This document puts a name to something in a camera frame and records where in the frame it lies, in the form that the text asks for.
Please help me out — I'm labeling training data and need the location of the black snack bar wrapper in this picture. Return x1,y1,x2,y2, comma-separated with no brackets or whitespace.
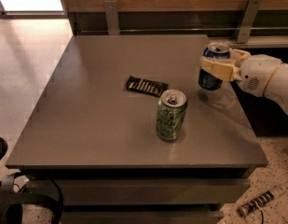
126,76,169,97

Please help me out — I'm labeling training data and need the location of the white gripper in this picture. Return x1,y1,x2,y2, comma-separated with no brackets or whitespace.
200,49,282,97

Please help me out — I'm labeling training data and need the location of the lower grey drawer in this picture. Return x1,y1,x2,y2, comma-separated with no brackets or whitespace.
61,211,224,224

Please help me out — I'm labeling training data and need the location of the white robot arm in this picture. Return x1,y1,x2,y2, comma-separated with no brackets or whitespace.
200,49,288,116

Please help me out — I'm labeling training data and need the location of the right metal bracket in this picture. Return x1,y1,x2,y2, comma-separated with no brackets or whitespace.
235,0,263,44

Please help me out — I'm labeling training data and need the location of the grey drawer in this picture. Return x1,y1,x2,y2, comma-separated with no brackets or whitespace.
61,211,224,224
53,178,252,206

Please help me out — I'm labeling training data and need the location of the green soda can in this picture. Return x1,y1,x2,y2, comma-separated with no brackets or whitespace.
156,89,187,142

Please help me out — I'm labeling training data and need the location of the blue pepsi can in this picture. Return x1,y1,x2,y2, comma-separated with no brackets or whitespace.
199,43,230,91

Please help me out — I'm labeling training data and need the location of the metal wall rail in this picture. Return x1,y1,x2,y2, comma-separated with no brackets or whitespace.
81,27,288,36

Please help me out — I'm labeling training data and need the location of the metal bracket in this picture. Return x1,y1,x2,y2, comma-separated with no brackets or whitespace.
235,0,263,44
103,0,120,35

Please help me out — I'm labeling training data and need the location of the left metal bracket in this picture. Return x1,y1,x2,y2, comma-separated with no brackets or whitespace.
103,0,120,35

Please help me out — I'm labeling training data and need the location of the black office chair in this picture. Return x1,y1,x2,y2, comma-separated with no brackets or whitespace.
0,135,65,224

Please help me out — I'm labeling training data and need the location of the upper grey drawer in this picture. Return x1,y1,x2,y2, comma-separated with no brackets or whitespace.
53,178,252,206

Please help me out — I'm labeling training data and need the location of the white power strip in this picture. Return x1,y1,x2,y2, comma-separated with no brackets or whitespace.
238,186,287,217

